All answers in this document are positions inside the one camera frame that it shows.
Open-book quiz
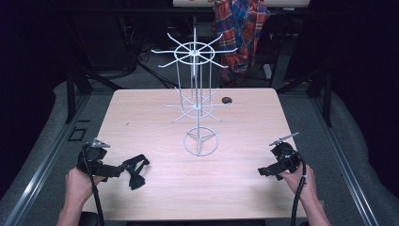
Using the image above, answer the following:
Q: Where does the black floor cable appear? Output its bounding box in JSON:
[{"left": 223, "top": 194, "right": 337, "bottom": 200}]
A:
[{"left": 137, "top": 60, "right": 178, "bottom": 89}]

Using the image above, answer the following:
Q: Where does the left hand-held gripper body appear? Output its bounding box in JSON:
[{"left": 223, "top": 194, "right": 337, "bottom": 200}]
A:
[{"left": 76, "top": 137, "right": 125, "bottom": 183}]

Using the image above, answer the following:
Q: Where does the person's right hand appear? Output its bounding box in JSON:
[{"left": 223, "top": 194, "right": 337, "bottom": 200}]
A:
[{"left": 279, "top": 163, "right": 318, "bottom": 202}]

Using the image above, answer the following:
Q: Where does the white wire display rack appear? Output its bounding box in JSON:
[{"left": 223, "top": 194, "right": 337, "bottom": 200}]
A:
[{"left": 151, "top": 16, "right": 239, "bottom": 157}]

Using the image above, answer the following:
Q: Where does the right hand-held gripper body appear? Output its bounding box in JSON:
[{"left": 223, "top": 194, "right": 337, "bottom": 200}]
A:
[{"left": 268, "top": 131, "right": 304, "bottom": 175}]

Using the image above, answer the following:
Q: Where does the aluminium floor rail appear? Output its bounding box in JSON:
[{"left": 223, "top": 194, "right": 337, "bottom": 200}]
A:
[
  {"left": 2, "top": 93, "right": 92, "bottom": 226},
  {"left": 309, "top": 95, "right": 380, "bottom": 226}
]

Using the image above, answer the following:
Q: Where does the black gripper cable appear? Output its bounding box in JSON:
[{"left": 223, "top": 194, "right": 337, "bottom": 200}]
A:
[
  {"left": 290, "top": 152, "right": 308, "bottom": 226},
  {"left": 82, "top": 144, "right": 105, "bottom": 226}
]

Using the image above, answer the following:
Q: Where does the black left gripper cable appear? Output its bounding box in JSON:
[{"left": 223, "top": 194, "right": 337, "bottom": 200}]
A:
[{"left": 82, "top": 144, "right": 105, "bottom": 226}]

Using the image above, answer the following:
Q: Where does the red blue plaid cloth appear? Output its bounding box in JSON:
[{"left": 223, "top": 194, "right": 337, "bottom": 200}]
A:
[{"left": 212, "top": 0, "right": 271, "bottom": 88}]

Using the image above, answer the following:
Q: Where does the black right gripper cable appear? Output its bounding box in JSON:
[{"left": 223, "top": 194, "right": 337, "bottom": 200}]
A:
[{"left": 290, "top": 152, "right": 308, "bottom": 226}]

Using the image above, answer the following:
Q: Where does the person's left hand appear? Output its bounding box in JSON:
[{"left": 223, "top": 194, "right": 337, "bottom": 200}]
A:
[{"left": 64, "top": 166, "right": 107, "bottom": 205}]

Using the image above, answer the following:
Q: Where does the black metal stand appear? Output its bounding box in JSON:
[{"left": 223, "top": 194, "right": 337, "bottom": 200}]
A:
[
  {"left": 276, "top": 67, "right": 333, "bottom": 128},
  {"left": 64, "top": 59, "right": 123, "bottom": 124}
]

